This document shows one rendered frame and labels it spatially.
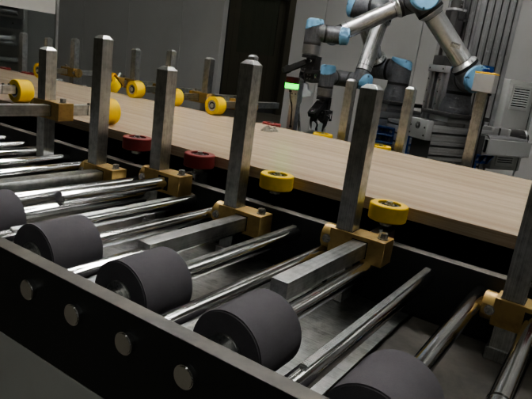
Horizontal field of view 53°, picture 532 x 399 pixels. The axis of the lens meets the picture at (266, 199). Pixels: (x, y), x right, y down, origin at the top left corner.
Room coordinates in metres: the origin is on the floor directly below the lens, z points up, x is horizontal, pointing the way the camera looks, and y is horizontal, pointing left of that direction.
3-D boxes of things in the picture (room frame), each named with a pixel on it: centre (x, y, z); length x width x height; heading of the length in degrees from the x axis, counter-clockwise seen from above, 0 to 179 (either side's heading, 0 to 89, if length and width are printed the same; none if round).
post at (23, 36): (3.44, 1.63, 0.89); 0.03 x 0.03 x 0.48; 58
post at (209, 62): (2.64, 0.36, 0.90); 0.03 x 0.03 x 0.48; 58
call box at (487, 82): (1.97, -0.71, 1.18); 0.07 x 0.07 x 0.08; 58
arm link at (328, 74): (2.68, -0.21, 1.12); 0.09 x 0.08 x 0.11; 146
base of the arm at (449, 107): (2.61, -0.83, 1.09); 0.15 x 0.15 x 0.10
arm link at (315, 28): (2.45, -0.11, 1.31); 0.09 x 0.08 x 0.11; 92
